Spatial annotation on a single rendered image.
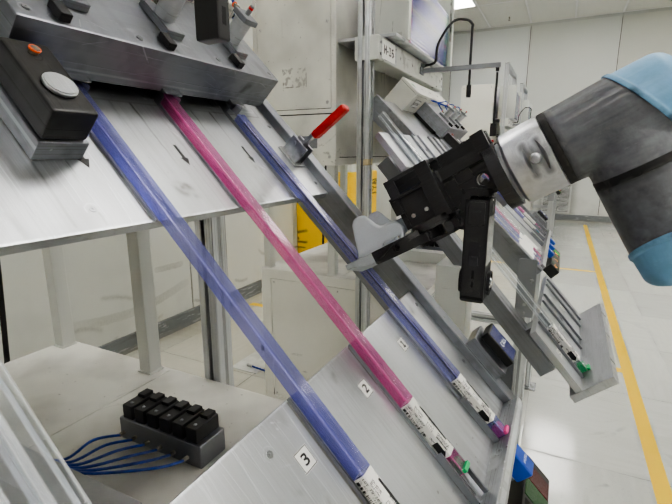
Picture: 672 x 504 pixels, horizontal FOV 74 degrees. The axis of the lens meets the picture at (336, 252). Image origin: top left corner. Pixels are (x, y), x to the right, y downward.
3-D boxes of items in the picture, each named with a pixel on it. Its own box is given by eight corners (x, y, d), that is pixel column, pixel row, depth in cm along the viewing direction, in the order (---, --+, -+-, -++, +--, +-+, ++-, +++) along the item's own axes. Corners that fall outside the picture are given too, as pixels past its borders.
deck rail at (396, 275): (482, 419, 62) (518, 399, 60) (479, 427, 61) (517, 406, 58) (189, 62, 73) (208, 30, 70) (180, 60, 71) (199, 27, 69)
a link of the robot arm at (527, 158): (569, 182, 47) (570, 187, 39) (526, 202, 49) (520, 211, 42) (536, 118, 47) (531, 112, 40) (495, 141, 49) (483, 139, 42)
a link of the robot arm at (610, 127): (723, 128, 34) (671, 31, 35) (575, 195, 40) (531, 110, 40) (697, 133, 41) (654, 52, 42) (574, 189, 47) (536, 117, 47)
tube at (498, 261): (581, 370, 68) (588, 366, 67) (581, 374, 66) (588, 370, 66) (380, 116, 74) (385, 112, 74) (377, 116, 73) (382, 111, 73)
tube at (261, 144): (499, 432, 52) (507, 428, 51) (497, 439, 51) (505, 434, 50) (240, 121, 60) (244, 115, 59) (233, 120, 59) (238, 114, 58)
